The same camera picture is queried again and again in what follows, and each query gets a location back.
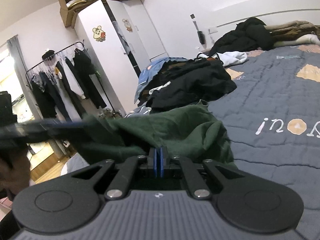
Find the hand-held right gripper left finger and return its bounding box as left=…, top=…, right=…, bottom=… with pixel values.
left=71, top=147, right=159, bottom=200

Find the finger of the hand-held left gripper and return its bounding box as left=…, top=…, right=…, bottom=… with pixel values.
left=27, top=116, right=101, bottom=143

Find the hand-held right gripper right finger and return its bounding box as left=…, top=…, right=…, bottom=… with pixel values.
left=159, top=146, right=242, bottom=201

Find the dark green t-shirt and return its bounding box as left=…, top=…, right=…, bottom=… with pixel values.
left=74, top=102, right=238, bottom=171

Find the row of hanging clothes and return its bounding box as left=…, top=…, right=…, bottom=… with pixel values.
left=30, top=48, right=108, bottom=120

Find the black clothes rack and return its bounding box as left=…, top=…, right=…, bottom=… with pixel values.
left=25, top=41, right=123, bottom=155

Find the pile of dark clothes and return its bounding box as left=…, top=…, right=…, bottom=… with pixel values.
left=144, top=58, right=237, bottom=113

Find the person's left hand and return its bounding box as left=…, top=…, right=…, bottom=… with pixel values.
left=0, top=152, right=31, bottom=196

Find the row of shoes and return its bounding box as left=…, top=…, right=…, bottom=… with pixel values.
left=98, top=107, right=123, bottom=118

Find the white wardrobe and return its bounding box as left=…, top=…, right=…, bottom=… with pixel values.
left=107, top=0, right=168, bottom=63
left=74, top=0, right=142, bottom=116

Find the grey curtain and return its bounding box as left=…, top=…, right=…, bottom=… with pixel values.
left=6, top=34, right=28, bottom=85

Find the blue denim cloth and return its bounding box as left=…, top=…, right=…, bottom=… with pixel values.
left=134, top=56, right=191, bottom=103

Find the cartoon mouse sticker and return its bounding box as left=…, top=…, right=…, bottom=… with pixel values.
left=92, top=27, right=107, bottom=42
left=122, top=18, right=133, bottom=33

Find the large cardboard box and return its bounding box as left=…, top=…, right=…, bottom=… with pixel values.
left=56, top=0, right=115, bottom=28

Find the white garment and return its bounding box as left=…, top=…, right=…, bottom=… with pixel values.
left=197, top=51, right=250, bottom=68

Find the grey printed quilt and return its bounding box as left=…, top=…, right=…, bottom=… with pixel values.
left=125, top=44, right=320, bottom=233

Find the black hairbrush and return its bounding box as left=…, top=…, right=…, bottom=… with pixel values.
left=191, top=13, right=207, bottom=46

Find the black puffer jacket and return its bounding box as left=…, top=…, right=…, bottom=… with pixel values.
left=208, top=17, right=275, bottom=57

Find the white pillow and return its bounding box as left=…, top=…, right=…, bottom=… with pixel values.
left=273, top=33, right=320, bottom=48

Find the white headboard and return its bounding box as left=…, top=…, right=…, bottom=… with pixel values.
left=212, top=0, right=320, bottom=31

